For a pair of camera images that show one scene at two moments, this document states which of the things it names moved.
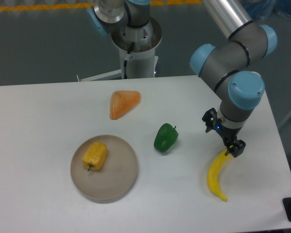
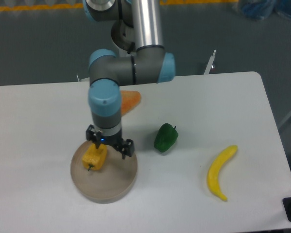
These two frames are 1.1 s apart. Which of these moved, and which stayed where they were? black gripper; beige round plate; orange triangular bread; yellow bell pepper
Moved: black gripper
Stayed: orange triangular bread; beige round plate; yellow bell pepper
